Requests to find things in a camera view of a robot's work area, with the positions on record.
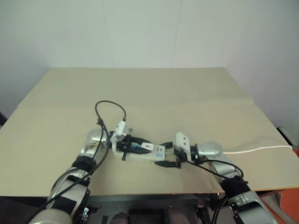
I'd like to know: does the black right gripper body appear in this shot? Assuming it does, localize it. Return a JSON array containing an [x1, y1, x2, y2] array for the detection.
[[174, 147, 188, 169]]

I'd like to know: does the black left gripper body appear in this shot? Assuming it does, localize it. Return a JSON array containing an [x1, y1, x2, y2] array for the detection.
[[116, 137, 134, 161]]

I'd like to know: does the white charger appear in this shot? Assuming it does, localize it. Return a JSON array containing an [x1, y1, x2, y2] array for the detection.
[[139, 142, 155, 151]]

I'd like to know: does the white power strip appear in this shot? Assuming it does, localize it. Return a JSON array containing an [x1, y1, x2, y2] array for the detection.
[[114, 144, 178, 163]]

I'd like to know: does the dark rounded shape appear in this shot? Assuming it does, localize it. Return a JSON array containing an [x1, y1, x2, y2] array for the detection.
[[111, 205, 131, 224]]

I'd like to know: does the orange object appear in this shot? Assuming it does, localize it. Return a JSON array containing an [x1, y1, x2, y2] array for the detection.
[[277, 186, 299, 224]]

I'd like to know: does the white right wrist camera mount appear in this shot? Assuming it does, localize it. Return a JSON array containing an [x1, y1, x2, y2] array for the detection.
[[172, 132, 193, 162]]

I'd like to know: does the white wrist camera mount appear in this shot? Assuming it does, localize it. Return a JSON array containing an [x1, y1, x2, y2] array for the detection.
[[172, 132, 193, 162], [110, 120, 128, 151]]

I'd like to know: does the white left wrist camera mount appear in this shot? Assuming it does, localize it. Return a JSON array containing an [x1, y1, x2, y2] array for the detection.
[[110, 120, 128, 151]]

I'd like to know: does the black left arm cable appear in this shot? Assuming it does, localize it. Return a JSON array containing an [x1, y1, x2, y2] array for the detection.
[[45, 100, 128, 209]]

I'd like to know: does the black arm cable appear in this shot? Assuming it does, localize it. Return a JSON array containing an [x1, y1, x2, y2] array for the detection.
[[184, 156, 249, 185], [45, 100, 128, 209]]

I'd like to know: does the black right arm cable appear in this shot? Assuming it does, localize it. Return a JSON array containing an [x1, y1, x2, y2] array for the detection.
[[184, 156, 249, 185]]

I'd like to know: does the grey table frame bar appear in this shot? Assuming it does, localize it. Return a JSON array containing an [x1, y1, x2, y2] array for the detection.
[[88, 193, 212, 202]]

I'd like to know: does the white power strip cable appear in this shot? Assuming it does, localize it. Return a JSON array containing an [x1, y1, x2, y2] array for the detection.
[[221, 145, 293, 155]]

